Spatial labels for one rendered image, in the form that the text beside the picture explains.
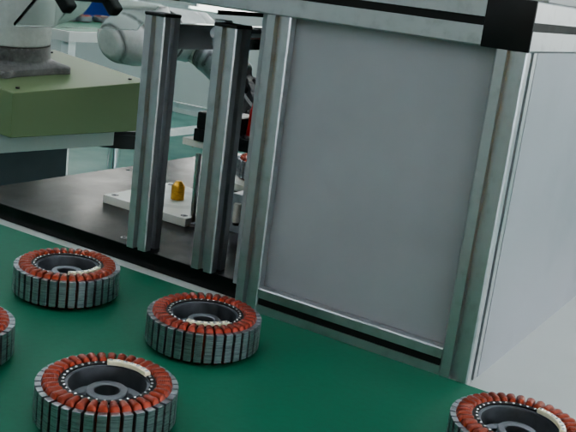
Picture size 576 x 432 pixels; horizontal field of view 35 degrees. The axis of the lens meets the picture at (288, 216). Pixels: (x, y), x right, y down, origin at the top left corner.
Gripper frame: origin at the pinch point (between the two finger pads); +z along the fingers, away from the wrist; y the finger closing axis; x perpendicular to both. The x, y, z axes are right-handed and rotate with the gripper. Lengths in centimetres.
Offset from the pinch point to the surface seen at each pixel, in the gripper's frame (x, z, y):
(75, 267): 8, 23, 87
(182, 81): -218, -273, -427
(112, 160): -92, -84, -85
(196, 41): 29, 10, 67
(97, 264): 9, 24, 85
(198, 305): 16, 37, 87
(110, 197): -1, 7, 61
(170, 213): 5, 17, 61
